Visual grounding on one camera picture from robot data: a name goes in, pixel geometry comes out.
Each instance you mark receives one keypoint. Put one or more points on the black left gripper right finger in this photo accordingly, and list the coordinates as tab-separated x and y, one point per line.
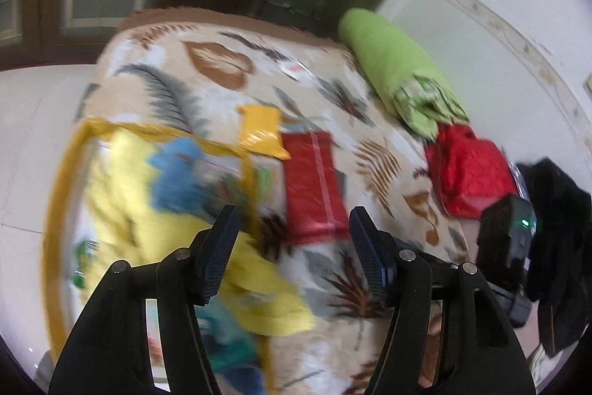
479	350

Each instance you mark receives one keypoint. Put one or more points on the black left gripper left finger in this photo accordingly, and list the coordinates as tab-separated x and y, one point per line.
107	352

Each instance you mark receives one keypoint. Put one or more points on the yellow terry cloth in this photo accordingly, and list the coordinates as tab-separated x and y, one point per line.
126	227

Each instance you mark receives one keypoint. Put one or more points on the blue terry cloth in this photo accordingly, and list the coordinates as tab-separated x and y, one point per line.
184	183

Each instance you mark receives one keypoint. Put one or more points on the red foil packet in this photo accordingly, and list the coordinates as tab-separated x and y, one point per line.
314	206

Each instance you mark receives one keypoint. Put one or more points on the yellow plastic pouch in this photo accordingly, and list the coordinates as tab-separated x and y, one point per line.
260	131

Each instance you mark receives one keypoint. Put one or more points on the red quilted bag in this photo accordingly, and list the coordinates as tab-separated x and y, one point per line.
468	173

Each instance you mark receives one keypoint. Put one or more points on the black garment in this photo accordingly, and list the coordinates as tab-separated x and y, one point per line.
559	277

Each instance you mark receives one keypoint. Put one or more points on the yellow-rimmed white storage bin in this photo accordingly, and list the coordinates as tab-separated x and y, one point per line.
239	358

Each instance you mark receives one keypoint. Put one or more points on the green rolled quilt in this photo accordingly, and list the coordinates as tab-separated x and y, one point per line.
405	78

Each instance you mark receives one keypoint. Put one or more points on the small red white sachet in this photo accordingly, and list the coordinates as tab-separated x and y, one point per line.
296	71

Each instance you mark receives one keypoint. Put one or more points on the leaf-patterned beige blanket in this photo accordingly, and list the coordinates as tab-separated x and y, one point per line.
191	70

